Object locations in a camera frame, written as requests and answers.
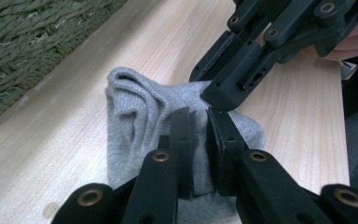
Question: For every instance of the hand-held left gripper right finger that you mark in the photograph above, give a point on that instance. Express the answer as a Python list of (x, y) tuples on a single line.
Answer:
[(225, 149)]

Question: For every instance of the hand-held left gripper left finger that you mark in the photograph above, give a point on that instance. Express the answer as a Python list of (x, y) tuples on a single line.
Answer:
[(185, 149)]

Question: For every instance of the grey sock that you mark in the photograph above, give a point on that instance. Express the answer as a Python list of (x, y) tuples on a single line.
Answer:
[(130, 124), (251, 132)]

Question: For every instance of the green woven basket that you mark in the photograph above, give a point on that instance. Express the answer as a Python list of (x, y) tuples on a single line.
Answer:
[(28, 46)]

